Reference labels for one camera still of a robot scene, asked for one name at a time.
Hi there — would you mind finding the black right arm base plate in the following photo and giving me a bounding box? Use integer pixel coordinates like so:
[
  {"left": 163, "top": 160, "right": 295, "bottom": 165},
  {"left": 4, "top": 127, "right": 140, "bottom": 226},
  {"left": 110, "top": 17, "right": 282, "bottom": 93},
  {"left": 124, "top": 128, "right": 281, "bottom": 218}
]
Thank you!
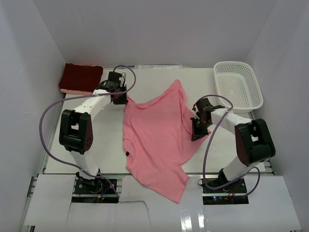
[{"left": 198, "top": 179, "right": 249, "bottom": 205}]

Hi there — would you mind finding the folded dark red t-shirt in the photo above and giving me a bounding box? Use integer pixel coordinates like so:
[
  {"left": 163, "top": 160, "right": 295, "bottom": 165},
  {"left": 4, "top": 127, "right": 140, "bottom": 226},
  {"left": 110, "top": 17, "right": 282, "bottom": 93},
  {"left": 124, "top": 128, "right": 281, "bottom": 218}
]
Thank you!
[{"left": 59, "top": 63, "right": 103, "bottom": 92}]

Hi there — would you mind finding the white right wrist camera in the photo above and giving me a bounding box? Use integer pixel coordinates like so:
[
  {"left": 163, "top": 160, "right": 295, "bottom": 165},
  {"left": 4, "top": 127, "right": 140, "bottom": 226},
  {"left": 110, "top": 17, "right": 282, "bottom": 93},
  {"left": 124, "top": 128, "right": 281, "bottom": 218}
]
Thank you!
[{"left": 192, "top": 104, "right": 200, "bottom": 117}]

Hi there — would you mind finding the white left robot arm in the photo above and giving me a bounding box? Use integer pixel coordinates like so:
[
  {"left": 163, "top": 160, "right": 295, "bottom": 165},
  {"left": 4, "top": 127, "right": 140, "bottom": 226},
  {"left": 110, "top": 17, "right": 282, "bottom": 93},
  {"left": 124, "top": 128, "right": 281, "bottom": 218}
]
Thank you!
[{"left": 59, "top": 72, "right": 128, "bottom": 178}]

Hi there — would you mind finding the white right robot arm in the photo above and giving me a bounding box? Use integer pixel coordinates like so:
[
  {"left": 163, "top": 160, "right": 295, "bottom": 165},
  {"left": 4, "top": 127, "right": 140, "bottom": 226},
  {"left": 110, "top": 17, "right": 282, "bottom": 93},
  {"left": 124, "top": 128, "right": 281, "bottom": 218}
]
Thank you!
[{"left": 191, "top": 96, "right": 276, "bottom": 190}]

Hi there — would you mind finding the white perforated plastic basket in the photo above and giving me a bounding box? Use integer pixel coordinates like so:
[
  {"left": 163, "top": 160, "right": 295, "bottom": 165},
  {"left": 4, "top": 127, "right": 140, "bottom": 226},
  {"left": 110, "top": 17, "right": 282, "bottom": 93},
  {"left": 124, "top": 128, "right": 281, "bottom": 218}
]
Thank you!
[{"left": 213, "top": 61, "right": 264, "bottom": 114}]

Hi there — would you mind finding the white paper strip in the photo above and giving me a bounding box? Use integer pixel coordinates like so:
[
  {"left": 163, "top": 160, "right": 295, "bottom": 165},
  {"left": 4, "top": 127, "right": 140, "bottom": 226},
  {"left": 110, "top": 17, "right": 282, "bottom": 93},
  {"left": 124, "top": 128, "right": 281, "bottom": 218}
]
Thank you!
[{"left": 135, "top": 65, "right": 182, "bottom": 69}]

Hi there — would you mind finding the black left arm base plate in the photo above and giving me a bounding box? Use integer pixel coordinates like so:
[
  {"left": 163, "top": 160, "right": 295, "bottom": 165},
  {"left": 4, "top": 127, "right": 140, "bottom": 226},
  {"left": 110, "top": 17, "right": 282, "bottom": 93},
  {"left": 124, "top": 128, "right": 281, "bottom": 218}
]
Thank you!
[{"left": 71, "top": 179, "right": 119, "bottom": 203}]

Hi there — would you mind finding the folded light pink t-shirt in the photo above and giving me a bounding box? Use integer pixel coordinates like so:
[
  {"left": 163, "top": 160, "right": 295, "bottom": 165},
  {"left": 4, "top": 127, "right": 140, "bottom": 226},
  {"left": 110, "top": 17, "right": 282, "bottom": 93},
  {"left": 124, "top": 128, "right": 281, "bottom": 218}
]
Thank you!
[{"left": 60, "top": 88, "right": 93, "bottom": 96}]

